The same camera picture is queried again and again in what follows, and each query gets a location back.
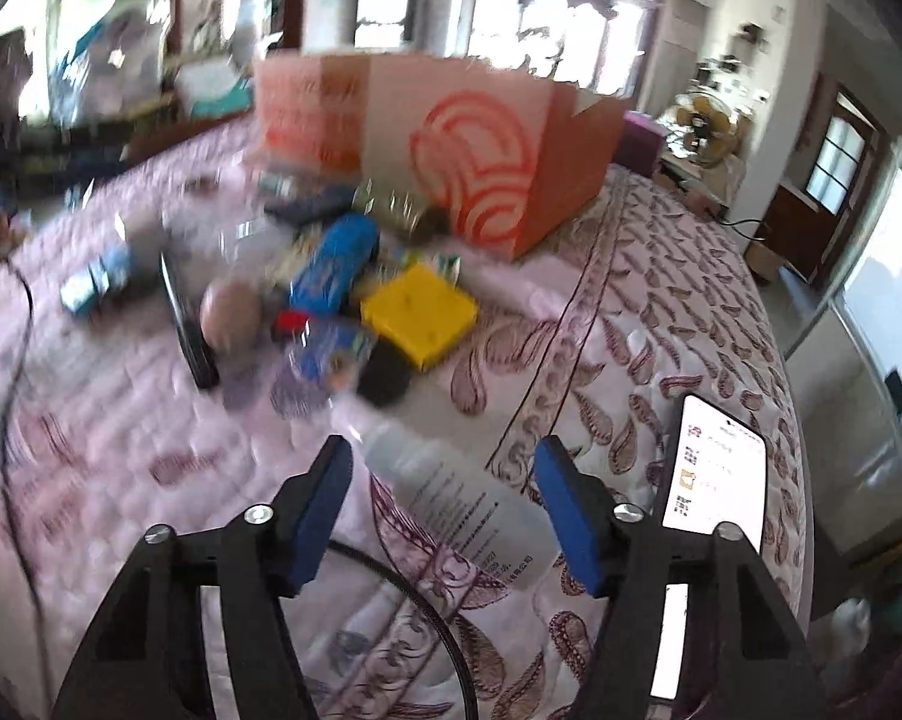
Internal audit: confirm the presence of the floral quilted bedspread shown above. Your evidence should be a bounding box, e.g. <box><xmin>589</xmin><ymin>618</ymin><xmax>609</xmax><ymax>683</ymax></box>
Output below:
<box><xmin>0</xmin><ymin>122</ymin><xmax>809</xmax><ymax>717</ymax></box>

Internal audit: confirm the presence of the small light blue box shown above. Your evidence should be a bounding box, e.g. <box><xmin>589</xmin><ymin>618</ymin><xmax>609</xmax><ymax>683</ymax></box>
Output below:
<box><xmin>59</xmin><ymin>247</ymin><xmax>134</xmax><ymax>317</ymax></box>

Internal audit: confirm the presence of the white screen smartphone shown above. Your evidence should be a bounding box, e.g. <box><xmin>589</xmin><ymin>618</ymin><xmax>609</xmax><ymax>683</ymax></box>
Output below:
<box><xmin>651</xmin><ymin>394</ymin><xmax>766</xmax><ymax>700</ymax></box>

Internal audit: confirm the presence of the blue toy car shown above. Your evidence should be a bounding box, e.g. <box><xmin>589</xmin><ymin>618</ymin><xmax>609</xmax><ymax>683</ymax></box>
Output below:
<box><xmin>288</xmin><ymin>213</ymin><xmax>380</xmax><ymax>317</ymax></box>

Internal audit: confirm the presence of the black marker pen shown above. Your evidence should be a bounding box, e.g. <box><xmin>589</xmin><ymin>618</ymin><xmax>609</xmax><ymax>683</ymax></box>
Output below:
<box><xmin>160</xmin><ymin>249</ymin><xmax>220</xmax><ymax>390</ymax></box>

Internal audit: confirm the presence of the yellow square box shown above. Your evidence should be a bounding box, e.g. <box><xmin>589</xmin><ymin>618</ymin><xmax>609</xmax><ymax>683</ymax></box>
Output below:
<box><xmin>360</xmin><ymin>263</ymin><xmax>479</xmax><ymax>371</ymax></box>

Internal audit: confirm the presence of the white spray bottle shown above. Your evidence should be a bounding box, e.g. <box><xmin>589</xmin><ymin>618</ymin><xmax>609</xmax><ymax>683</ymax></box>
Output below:
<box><xmin>352</xmin><ymin>421</ymin><xmax>560</xmax><ymax>590</ymax></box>

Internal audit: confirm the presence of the brown red lighter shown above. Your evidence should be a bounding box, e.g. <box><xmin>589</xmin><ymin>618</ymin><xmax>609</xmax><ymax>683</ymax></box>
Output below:
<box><xmin>270</xmin><ymin>309</ymin><xmax>308</xmax><ymax>340</ymax></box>

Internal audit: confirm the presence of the black remote control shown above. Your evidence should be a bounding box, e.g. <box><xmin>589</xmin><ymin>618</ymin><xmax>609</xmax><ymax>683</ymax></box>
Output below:
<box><xmin>264</xmin><ymin>184</ymin><xmax>355</xmax><ymax>227</ymax></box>

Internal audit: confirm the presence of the black round cap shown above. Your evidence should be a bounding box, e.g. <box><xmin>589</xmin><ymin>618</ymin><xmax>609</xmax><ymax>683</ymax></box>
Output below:
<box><xmin>355</xmin><ymin>338</ymin><xmax>415</xmax><ymax>408</ymax></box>

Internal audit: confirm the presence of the printed cardboard box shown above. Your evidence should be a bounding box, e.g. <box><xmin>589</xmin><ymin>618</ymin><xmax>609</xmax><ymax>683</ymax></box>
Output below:
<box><xmin>254</xmin><ymin>50</ymin><xmax>627</xmax><ymax>260</ymax></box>

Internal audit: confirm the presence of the yellow standing fan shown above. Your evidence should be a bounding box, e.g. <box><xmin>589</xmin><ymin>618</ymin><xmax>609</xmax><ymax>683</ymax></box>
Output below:
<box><xmin>675</xmin><ymin>94</ymin><xmax>737</xmax><ymax>167</ymax></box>

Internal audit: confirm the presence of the olive green cylinder can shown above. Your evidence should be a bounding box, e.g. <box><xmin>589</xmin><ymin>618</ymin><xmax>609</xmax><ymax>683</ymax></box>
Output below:
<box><xmin>352</xmin><ymin>179</ymin><xmax>449</xmax><ymax>244</ymax></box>

